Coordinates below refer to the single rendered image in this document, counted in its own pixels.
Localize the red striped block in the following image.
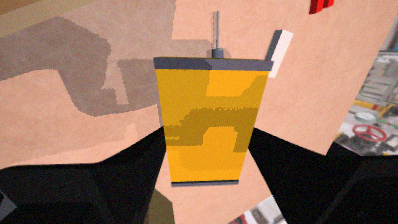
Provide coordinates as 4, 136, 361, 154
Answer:
309, 0, 334, 15

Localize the tan panel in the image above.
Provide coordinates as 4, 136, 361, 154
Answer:
0, 0, 98, 38

